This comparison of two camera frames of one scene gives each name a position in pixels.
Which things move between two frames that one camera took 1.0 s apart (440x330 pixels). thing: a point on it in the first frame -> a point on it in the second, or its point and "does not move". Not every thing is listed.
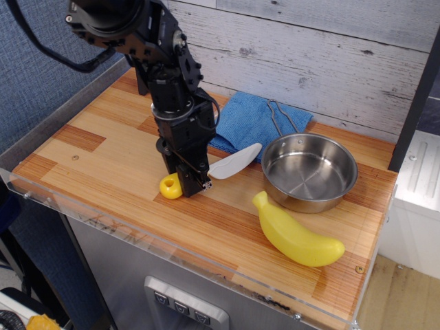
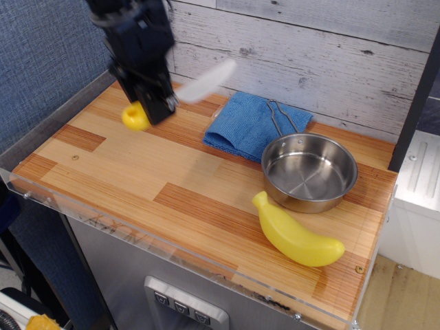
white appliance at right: (411, 234) does not move
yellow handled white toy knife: (169, 185) -> (133, 115)
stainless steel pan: (306, 172) does not move
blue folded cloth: (246, 119) does not move
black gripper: (184, 133) -> (139, 36)
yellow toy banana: (306, 247) does not move
